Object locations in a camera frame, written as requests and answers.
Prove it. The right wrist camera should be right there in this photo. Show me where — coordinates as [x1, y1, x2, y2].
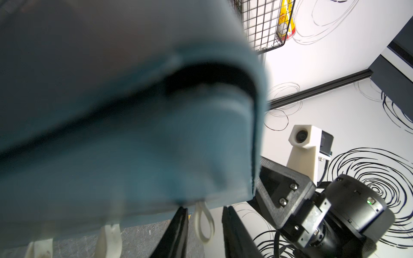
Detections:
[287, 125, 334, 185]

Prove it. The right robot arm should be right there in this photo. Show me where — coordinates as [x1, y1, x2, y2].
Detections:
[250, 158, 395, 258]

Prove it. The teal drawer cabinet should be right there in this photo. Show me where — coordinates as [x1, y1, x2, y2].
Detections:
[1, 1, 266, 250]

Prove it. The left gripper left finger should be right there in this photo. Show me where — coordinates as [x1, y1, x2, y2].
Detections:
[150, 207, 189, 258]

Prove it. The black wire basket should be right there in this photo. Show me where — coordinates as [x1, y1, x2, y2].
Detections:
[229, 0, 287, 54]

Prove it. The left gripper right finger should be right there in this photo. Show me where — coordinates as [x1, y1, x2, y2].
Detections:
[222, 206, 262, 258]

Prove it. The yellow tube package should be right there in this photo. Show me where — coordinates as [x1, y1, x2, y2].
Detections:
[276, 0, 296, 41]

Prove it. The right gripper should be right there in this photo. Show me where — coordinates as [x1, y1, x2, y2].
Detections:
[249, 158, 331, 248]

